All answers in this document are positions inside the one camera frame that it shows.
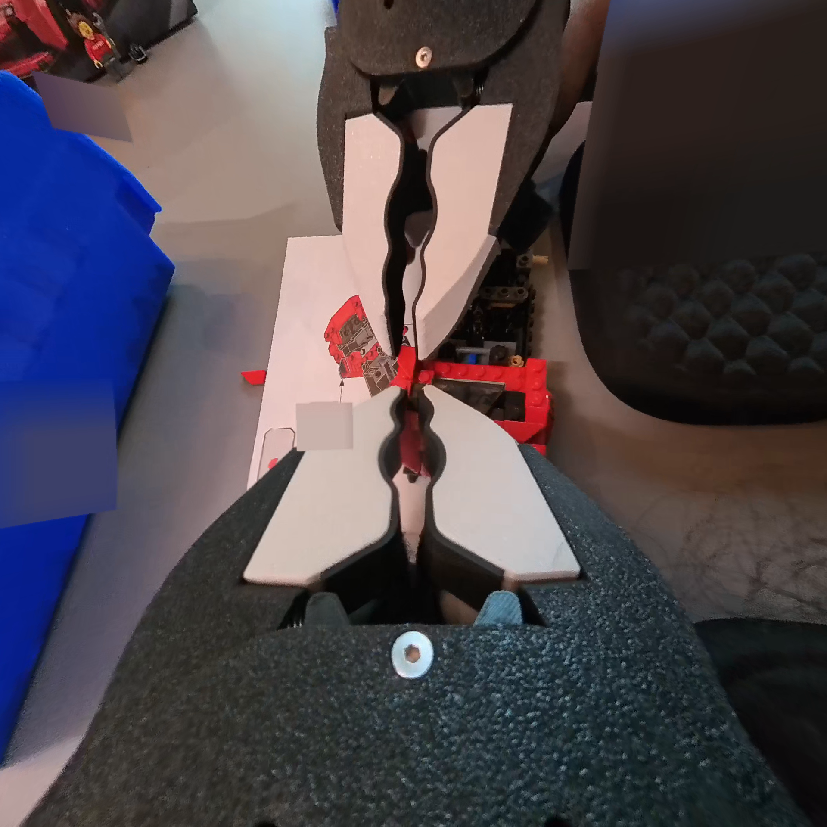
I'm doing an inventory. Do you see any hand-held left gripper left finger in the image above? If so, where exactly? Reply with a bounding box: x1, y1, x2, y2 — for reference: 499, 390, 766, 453
242, 386, 408, 589

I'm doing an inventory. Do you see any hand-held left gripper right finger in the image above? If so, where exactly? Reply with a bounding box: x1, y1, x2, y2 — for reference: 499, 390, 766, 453
418, 385, 581, 591

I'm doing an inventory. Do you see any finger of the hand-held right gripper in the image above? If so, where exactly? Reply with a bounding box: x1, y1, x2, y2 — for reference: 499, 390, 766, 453
413, 103, 515, 360
342, 113, 404, 354

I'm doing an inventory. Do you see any red lego piece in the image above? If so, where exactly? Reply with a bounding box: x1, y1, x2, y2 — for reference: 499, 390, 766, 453
395, 348, 435, 481

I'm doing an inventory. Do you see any black and red lego car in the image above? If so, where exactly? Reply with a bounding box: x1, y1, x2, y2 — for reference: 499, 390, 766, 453
420, 249, 556, 457

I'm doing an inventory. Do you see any dark lego set box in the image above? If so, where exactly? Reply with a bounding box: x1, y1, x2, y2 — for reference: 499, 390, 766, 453
0, 0, 199, 82

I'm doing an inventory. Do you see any person's right hand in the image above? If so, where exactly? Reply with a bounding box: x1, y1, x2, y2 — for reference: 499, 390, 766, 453
561, 0, 611, 104

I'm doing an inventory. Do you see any white instruction booklet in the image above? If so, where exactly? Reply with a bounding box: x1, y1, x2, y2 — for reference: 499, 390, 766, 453
247, 234, 414, 491

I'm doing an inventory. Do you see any black quilted seat cushion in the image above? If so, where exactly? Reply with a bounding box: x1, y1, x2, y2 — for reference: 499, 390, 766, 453
559, 139, 827, 427

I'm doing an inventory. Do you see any blue plastic storage bin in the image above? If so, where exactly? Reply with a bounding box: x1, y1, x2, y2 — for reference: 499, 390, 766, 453
0, 70, 176, 770

